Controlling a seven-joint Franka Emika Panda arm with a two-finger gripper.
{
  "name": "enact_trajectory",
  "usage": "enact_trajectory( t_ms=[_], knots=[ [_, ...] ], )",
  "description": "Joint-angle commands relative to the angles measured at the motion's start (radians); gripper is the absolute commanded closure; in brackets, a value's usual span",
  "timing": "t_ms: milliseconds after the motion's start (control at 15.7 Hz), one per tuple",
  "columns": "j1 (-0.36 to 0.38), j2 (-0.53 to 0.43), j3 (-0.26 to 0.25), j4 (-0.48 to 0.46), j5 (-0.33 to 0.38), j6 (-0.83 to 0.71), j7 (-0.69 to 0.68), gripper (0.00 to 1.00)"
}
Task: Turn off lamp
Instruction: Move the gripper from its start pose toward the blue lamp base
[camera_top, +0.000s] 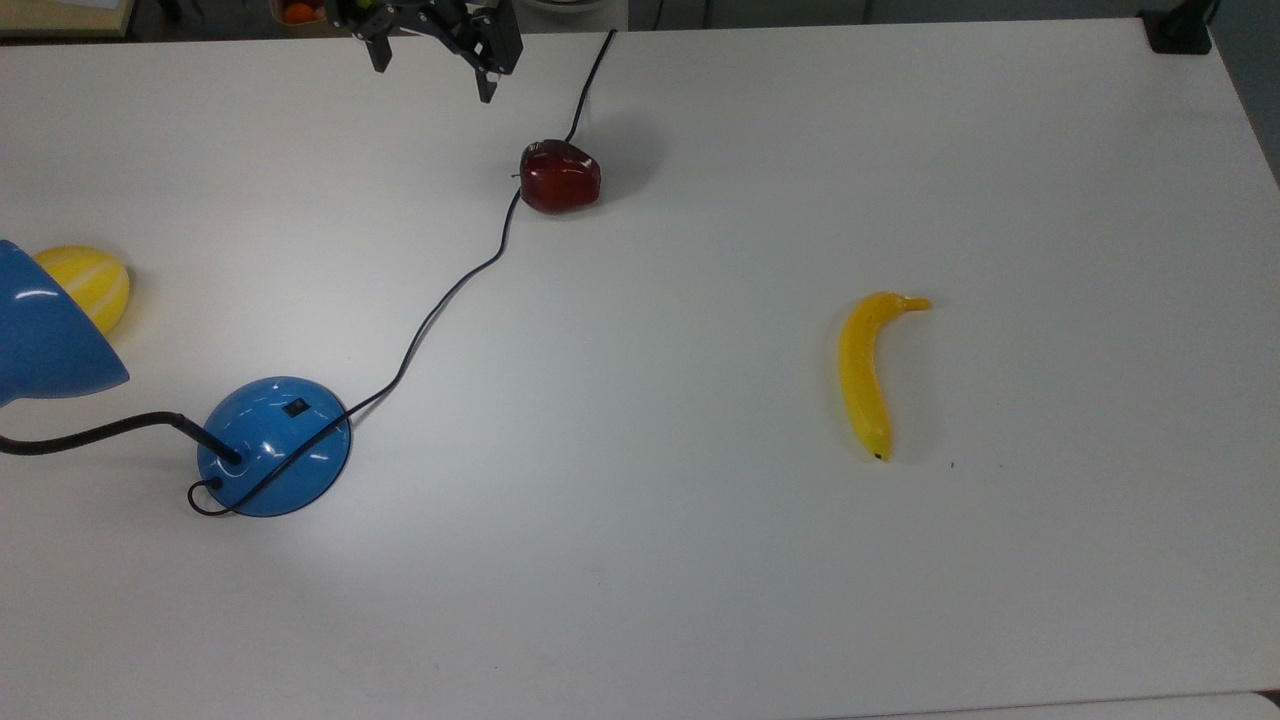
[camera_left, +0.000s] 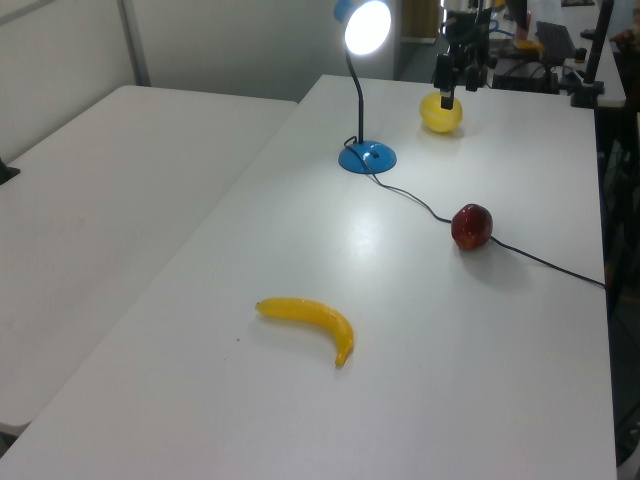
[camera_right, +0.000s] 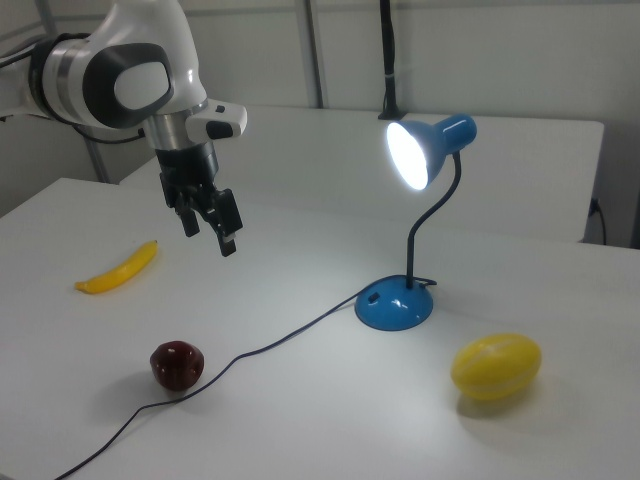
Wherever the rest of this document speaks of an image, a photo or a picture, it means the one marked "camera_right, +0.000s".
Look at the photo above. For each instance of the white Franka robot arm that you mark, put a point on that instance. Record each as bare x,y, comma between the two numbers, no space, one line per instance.
150,30

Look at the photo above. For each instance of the dark red toy apple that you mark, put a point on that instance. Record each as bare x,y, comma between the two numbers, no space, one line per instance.
177,366

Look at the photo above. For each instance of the black camera stand pole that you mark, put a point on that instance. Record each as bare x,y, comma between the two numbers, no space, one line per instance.
389,50

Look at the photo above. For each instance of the yellow toy banana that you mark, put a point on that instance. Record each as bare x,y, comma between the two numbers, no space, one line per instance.
125,267

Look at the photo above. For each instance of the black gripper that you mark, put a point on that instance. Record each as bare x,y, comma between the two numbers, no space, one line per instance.
187,167

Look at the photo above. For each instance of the white adjacent table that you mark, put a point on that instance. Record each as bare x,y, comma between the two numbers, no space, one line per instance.
525,175

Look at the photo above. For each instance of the blue gooseneck desk lamp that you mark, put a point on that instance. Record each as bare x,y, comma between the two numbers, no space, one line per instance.
395,306

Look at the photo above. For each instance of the yellow striped toy melon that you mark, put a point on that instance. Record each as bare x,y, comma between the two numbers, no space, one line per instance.
497,367

